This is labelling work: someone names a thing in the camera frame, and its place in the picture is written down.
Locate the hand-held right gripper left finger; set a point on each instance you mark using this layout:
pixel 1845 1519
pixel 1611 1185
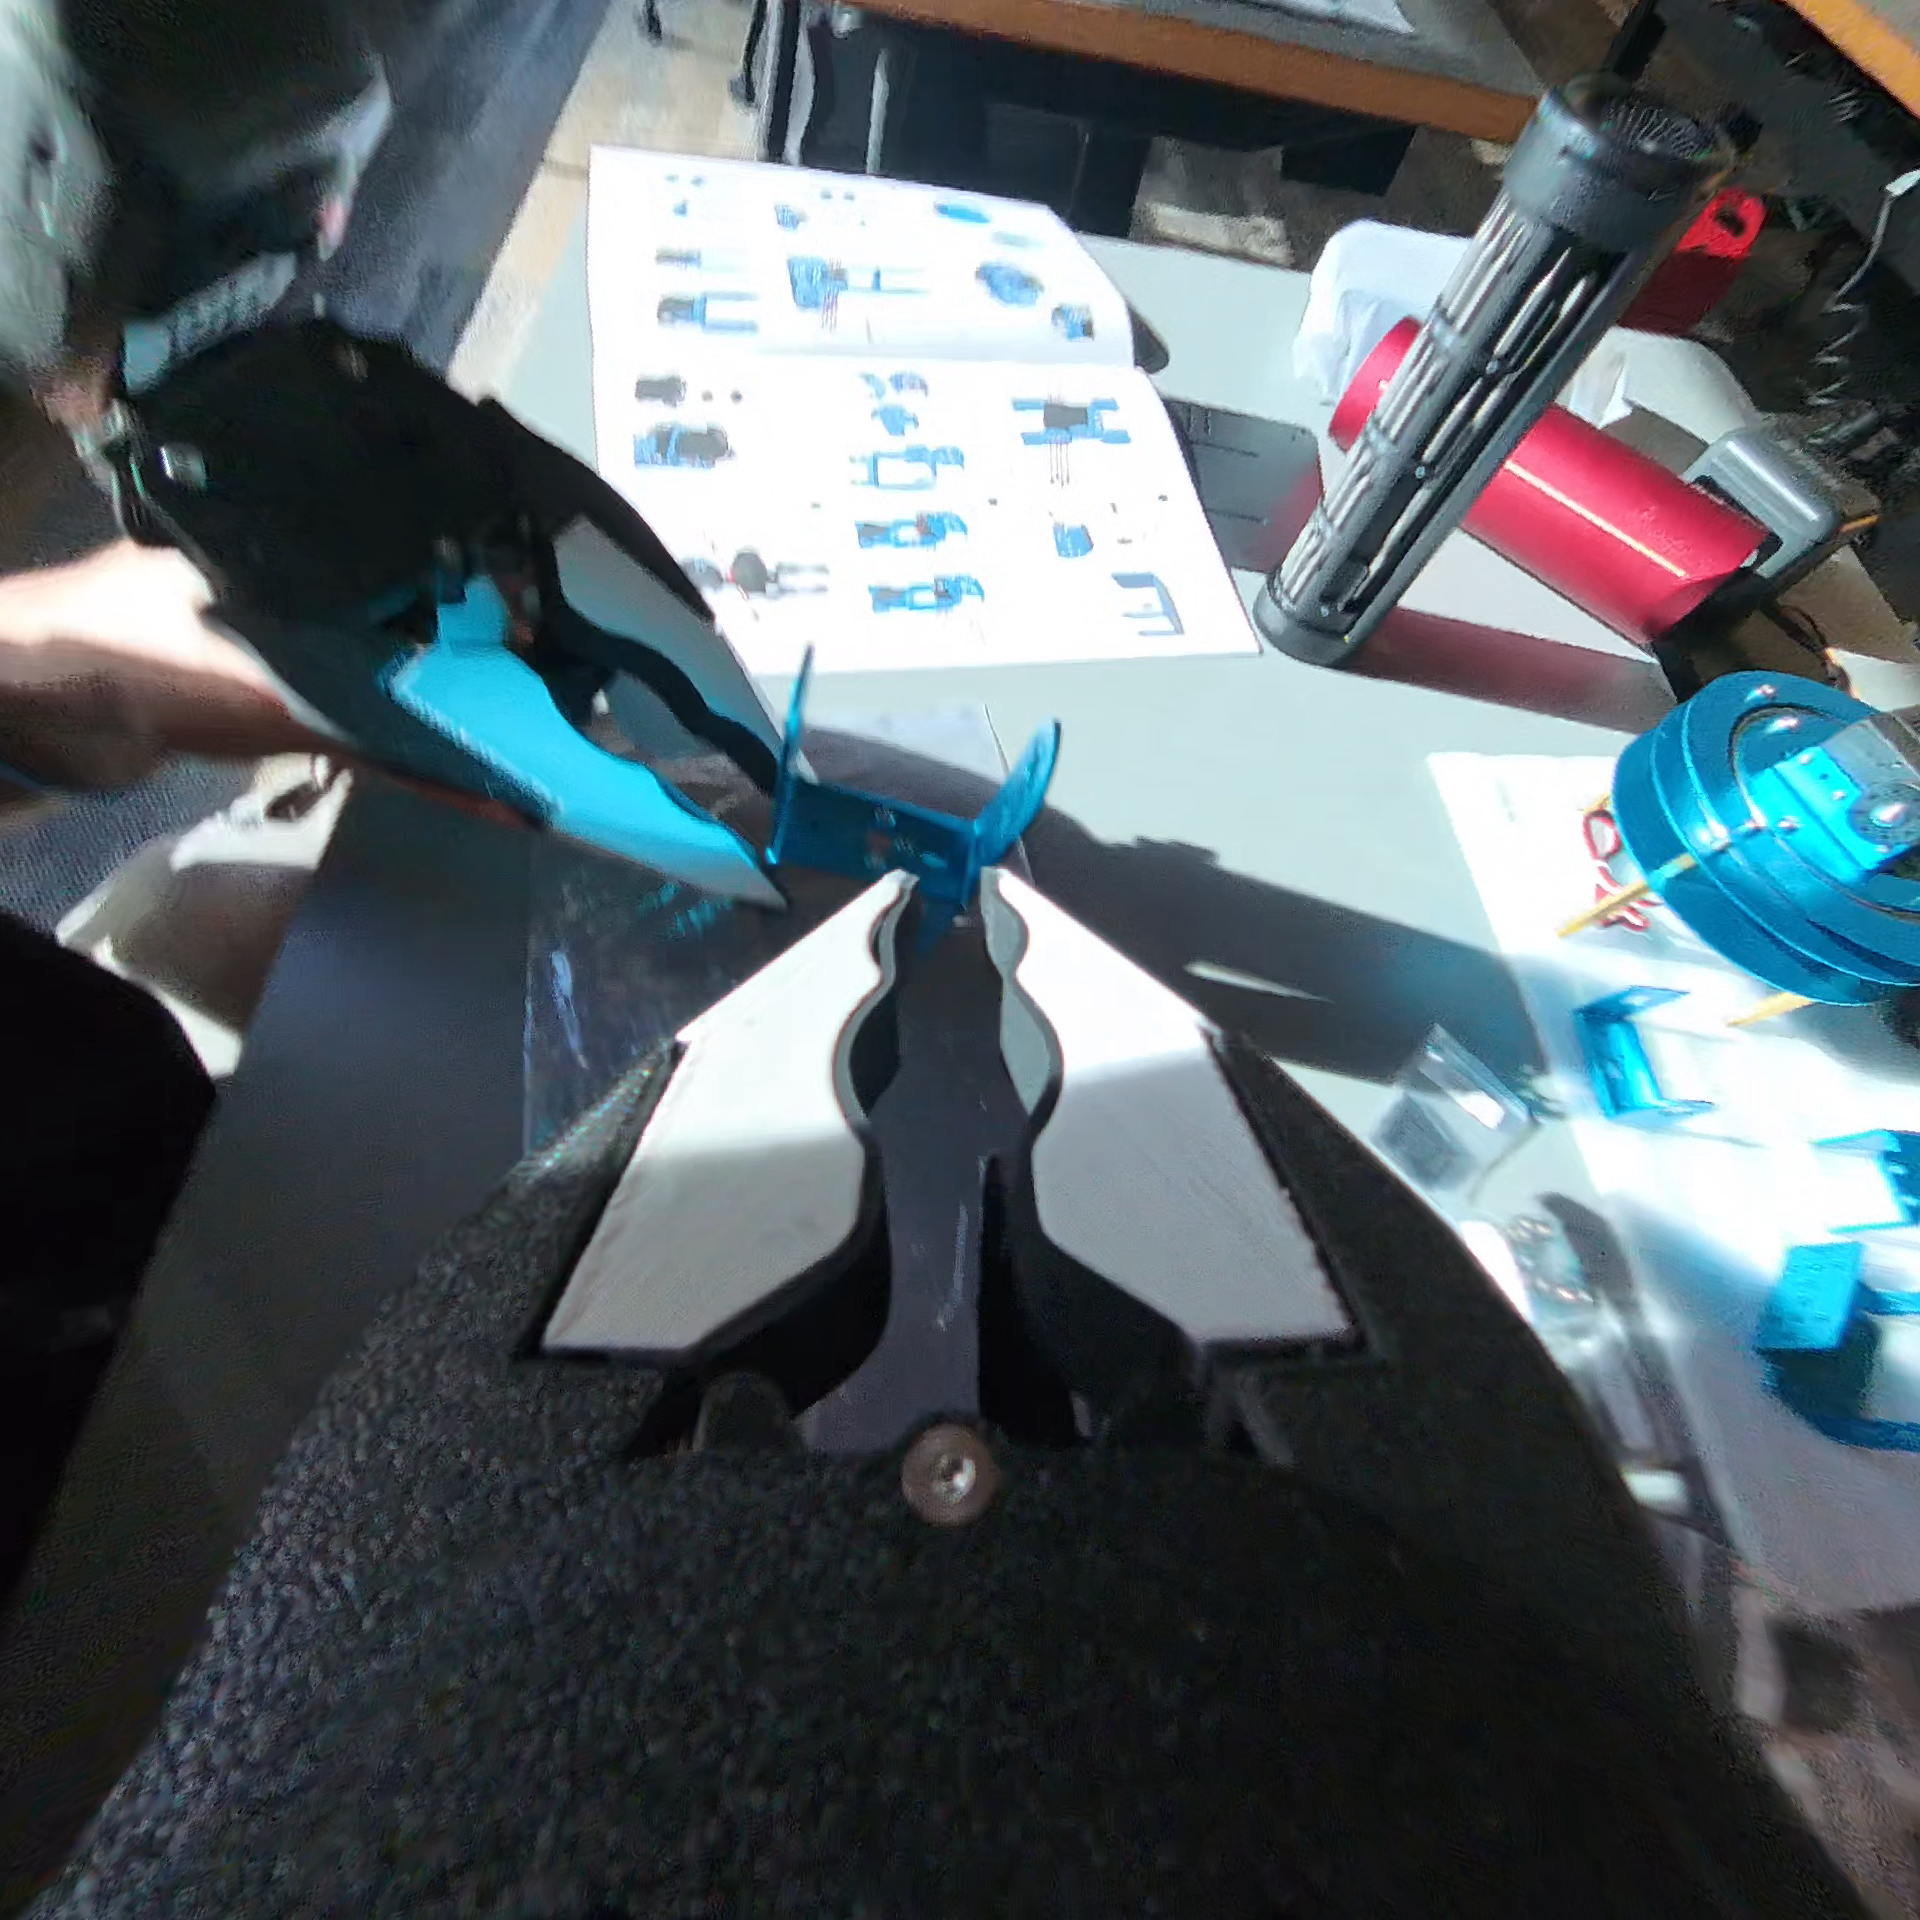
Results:
pixel 743 1185

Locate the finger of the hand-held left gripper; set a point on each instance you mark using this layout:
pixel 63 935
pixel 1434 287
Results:
pixel 662 647
pixel 530 742

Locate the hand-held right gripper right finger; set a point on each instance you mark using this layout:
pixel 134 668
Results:
pixel 1183 1183

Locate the blue metal bracket assembly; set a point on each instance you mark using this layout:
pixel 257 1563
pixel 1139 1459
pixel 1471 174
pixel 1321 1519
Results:
pixel 898 839

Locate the person's left hand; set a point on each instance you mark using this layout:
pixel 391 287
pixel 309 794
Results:
pixel 121 677

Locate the clear plastic bag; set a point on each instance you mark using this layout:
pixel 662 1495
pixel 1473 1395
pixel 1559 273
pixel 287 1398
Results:
pixel 606 989

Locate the small clear parts bag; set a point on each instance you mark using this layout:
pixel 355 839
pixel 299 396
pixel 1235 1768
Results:
pixel 1471 1100
pixel 1577 1281

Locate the printed instruction manual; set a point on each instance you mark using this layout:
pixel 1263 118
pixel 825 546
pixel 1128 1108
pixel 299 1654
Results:
pixel 898 389

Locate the brass standoff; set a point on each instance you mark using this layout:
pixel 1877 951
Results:
pixel 1775 1007
pixel 1616 900

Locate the black flat panel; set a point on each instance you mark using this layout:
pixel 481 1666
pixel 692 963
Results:
pixel 1238 480

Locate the blue round metal base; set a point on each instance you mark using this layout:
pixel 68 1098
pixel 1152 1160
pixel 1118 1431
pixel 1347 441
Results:
pixel 1790 825

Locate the red cylinder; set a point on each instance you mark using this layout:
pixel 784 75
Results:
pixel 1616 530

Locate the wooden table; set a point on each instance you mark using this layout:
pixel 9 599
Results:
pixel 1200 56

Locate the black ribbed cylinder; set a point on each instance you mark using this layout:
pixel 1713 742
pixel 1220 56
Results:
pixel 1497 362

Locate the grey hand-held device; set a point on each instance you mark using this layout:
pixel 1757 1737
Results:
pixel 1791 497

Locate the red metal object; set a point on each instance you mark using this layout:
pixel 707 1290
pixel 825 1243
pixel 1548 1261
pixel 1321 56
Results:
pixel 1713 261

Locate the small blue metal bracket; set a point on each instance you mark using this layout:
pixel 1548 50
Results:
pixel 1641 1056

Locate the blue perforated metal bracket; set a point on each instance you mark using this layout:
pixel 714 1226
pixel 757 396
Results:
pixel 1829 1337

